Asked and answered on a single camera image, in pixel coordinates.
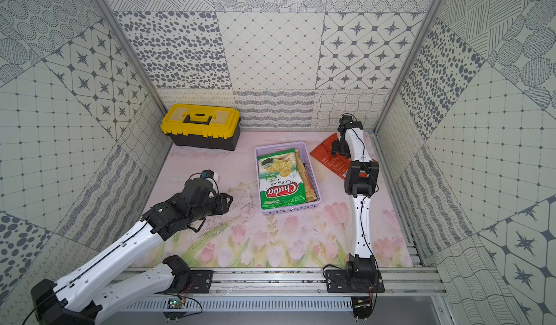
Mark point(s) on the white slotted cable duct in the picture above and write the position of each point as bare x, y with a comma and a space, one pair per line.
249, 304

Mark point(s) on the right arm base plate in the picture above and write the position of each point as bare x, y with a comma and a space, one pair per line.
338, 282

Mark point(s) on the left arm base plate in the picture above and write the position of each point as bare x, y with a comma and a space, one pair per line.
195, 281

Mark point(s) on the lilac plastic basket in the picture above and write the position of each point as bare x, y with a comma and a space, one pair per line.
301, 146

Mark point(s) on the aluminium mounting rail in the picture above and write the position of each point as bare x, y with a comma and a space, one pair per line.
311, 282

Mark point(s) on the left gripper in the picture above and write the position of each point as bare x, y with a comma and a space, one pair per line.
221, 202

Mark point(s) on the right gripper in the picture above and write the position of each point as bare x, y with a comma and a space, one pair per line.
337, 149

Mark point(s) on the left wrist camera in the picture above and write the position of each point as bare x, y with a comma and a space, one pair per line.
209, 175

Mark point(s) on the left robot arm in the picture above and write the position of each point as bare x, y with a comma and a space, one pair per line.
88, 295

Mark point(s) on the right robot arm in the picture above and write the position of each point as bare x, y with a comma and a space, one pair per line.
360, 184

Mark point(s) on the green Chuba cassava chips bag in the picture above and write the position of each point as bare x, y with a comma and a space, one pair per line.
280, 181

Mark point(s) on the yellow black toolbox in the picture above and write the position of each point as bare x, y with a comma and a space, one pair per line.
202, 126

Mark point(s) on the red chips bag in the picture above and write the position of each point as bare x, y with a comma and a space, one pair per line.
323, 153

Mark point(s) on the tan chips bag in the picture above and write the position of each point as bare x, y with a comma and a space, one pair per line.
309, 191

